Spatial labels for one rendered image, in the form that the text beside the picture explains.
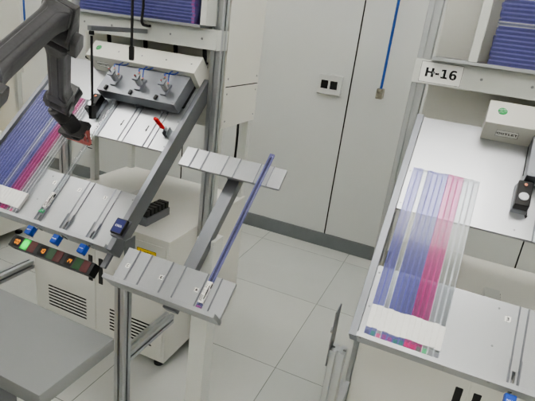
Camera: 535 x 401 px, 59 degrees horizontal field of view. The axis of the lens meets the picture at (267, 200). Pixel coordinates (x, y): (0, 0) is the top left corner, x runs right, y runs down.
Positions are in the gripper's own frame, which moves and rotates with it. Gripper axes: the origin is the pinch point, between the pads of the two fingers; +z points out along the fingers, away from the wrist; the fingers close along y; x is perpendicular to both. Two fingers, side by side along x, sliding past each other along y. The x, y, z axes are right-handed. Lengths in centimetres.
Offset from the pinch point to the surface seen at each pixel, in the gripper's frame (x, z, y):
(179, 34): -45, -12, -20
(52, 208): 26.8, 0.3, -2.9
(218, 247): 21, 2, -63
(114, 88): -21.7, -4.6, -1.2
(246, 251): -28, 159, -11
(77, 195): 19.7, 0.4, -8.6
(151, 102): -20.1, -3.6, -18.2
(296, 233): -60, 184, -31
